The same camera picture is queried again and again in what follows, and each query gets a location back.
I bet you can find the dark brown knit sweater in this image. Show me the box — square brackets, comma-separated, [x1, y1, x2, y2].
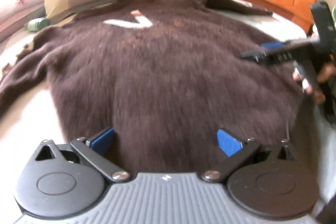
[1, 0, 303, 173]

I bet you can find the person's right hand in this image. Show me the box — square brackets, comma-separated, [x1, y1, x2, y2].
[292, 56, 335, 105]

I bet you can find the patchwork pastel bed sheet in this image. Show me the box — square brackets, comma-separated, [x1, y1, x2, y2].
[0, 0, 326, 214]

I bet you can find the green glass bottle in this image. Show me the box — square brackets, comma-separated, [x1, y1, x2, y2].
[24, 18, 50, 32]

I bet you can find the folded pink floral quilt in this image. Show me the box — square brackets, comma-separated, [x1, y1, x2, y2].
[1, 0, 46, 43]

